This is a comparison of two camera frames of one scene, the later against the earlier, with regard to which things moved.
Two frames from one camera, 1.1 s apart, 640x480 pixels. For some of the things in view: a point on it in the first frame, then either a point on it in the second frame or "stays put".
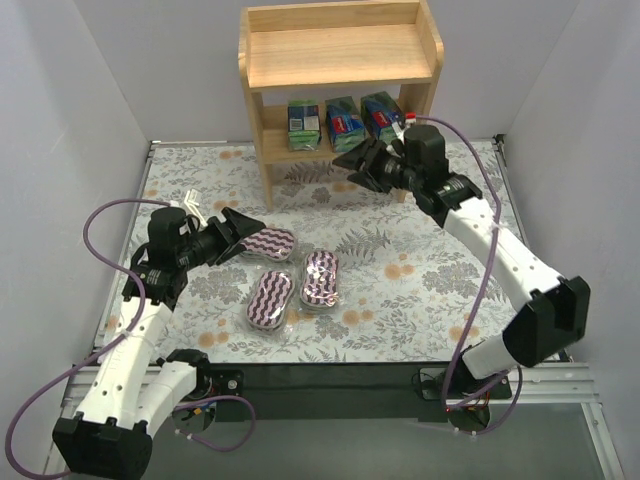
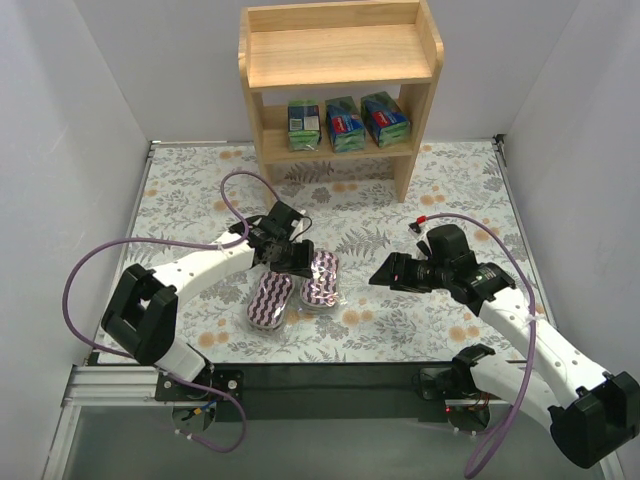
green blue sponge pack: (304, 127) stays put
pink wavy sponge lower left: (269, 298) stays put
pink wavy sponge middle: (320, 281) stays put
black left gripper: (220, 240) → (288, 253)
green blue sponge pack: (346, 124) stays put
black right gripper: (377, 166) → (405, 273)
